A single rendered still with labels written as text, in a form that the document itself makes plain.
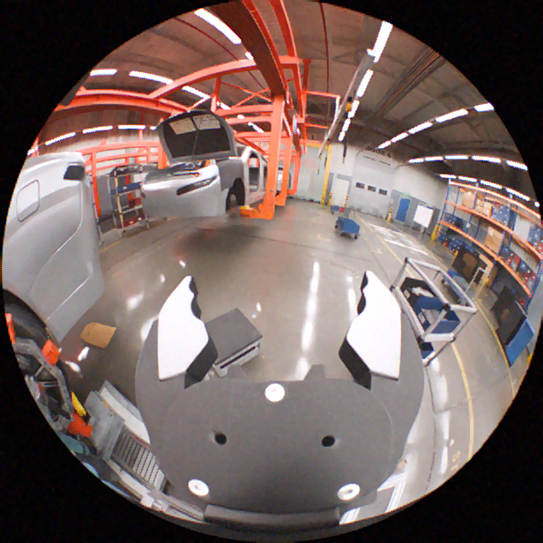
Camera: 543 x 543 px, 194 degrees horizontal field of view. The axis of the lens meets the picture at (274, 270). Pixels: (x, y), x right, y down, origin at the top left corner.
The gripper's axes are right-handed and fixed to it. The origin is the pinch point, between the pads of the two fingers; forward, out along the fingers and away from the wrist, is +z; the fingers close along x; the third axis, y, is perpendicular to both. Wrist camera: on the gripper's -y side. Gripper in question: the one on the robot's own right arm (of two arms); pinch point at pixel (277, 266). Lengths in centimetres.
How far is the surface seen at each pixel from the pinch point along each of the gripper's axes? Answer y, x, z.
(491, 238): 50, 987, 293
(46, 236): -15, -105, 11
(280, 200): 57, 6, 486
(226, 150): -69, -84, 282
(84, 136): -488, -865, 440
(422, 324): 58, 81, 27
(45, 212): -26, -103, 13
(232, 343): 86, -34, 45
